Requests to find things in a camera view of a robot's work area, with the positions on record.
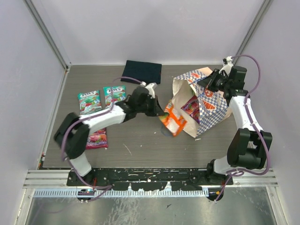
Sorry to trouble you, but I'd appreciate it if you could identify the green snack packet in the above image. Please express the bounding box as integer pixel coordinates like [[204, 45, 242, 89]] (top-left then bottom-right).
[[77, 90, 102, 115], [103, 85, 127, 107]]

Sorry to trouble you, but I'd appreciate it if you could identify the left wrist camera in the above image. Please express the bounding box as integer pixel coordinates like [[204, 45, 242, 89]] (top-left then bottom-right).
[[140, 82, 157, 98]]

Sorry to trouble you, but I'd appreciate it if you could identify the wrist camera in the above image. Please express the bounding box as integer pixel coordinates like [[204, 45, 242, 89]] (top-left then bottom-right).
[[219, 56, 233, 75], [140, 82, 157, 98]]

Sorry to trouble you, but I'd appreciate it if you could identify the orange snack packet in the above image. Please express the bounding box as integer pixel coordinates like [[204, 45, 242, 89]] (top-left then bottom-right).
[[159, 100, 187, 137]]

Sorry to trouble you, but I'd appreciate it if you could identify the pink snack packet in bag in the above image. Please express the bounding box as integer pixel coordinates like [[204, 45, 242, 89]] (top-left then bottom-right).
[[181, 95, 200, 124]]

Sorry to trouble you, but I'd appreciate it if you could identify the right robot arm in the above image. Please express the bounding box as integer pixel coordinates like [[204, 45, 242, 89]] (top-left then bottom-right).
[[198, 66, 272, 185]]

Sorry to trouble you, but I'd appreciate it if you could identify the checkered paper bag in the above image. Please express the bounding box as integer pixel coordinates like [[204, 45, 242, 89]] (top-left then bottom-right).
[[172, 67, 232, 138]]

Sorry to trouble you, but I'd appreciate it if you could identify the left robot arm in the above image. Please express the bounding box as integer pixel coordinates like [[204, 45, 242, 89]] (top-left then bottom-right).
[[54, 83, 165, 186]]

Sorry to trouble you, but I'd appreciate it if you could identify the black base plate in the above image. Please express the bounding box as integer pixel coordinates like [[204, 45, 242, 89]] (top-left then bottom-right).
[[67, 167, 233, 192]]

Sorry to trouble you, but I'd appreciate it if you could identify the slotted cable duct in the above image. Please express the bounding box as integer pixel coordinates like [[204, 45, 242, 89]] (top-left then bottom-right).
[[33, 188, 209, 198]]

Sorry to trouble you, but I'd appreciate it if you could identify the dark folded cloth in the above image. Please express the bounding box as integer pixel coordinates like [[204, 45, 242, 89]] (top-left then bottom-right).
[[121, 60, 162, 84]]

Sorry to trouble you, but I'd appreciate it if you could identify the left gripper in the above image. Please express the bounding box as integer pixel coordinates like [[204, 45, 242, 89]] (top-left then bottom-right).
[[136, 95, 164, 116]]

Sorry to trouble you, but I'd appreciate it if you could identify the pink snack packet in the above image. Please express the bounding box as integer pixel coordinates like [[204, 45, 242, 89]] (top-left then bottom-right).
[[181, 95, 200, 124], [86, 128, 108, 149]]

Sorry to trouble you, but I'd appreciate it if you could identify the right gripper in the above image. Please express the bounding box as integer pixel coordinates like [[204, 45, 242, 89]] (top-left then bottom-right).
[[197, 69, 231, 93]]

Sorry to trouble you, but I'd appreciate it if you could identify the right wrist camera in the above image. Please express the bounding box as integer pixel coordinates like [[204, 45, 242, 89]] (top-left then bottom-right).
[[219, 56, 233, 75]]

